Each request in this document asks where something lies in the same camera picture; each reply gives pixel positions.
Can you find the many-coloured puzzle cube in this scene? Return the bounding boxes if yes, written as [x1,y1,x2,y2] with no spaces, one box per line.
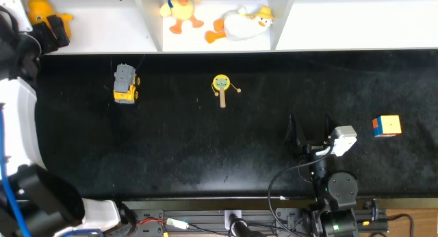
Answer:
[372,114,402,138]

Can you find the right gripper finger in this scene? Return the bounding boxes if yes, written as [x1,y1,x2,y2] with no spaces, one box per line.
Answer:
[283,113,306,147]
[323,112,339,137]

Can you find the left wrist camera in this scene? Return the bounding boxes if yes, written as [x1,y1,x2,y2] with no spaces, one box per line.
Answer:
[0,0,34,33]

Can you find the white shelf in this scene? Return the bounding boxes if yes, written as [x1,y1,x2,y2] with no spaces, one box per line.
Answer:
[0,0,438,55]

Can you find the yellow plush duck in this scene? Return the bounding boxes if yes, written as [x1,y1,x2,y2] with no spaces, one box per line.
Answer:
[159,0,205,35]

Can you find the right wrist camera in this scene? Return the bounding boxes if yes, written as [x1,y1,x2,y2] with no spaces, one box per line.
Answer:
[328,125,359,158]

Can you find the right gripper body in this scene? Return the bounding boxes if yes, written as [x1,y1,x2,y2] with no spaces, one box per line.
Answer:
[300,142,333,155]

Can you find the grey and yellow toy truck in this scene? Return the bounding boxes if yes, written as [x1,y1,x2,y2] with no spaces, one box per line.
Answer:
[112,63,141,105]

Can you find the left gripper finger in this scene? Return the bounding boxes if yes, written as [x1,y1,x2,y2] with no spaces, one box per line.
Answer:
[47,14,71,48]

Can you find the mounting rail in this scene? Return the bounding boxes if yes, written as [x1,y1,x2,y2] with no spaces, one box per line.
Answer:
[118,198,415,237]

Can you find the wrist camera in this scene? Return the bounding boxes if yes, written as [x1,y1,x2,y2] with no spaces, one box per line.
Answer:
[0,0,34,33]
[328,125,359,158]

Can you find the yellow rubber duck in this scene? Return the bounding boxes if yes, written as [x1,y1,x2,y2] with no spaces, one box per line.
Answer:
[26,0,74,39]

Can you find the black cable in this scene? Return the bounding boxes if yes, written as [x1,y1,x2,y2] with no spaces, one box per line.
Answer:
[267,145,335,237]

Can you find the yellow rattle drum toy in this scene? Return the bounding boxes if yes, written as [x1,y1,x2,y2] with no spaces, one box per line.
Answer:
[211,74,242,109]

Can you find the white plush goose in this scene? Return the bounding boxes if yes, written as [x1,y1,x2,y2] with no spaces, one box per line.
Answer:
[205,5,275,45]

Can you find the blue cable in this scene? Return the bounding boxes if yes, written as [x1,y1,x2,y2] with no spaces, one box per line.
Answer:
[0,105,103,237]

